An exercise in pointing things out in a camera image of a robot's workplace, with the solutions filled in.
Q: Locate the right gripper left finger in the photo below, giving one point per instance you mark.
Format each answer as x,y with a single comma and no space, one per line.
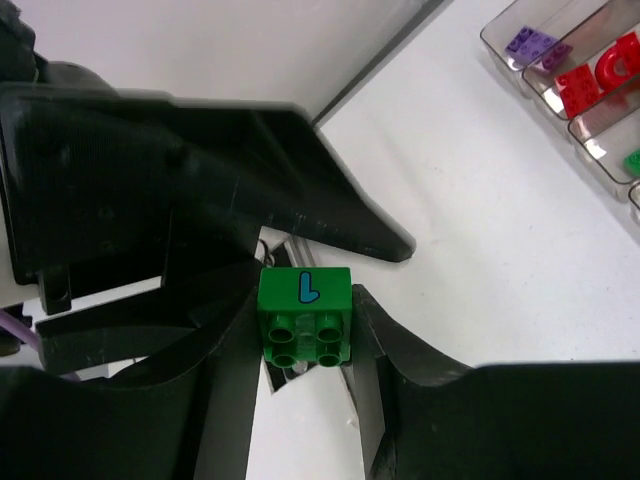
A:
185,412

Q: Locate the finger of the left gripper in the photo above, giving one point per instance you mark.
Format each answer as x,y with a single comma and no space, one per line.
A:
280,180

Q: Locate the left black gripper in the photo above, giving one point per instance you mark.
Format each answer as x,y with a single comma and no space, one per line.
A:
135,326

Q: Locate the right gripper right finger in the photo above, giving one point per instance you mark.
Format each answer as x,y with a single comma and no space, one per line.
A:
424,415

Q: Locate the green lettered lego brick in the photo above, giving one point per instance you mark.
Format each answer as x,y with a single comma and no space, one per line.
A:
305,315

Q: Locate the green square lego brick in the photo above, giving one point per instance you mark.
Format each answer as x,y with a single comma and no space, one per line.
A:
631,164

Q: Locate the purple rounded lego brick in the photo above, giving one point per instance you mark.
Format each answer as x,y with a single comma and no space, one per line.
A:
528,45

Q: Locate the red lego brick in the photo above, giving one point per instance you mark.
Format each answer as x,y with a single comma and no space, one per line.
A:
578,90

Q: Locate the red round lego piece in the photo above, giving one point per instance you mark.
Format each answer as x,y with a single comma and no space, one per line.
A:
619,63

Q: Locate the clear container far right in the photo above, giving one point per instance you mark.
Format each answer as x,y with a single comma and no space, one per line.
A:
634,202

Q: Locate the clear container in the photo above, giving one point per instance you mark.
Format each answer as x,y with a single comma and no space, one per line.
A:
554,17
593,57
606,134
634,202

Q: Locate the clear container far left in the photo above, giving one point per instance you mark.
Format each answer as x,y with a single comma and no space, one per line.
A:
554,17

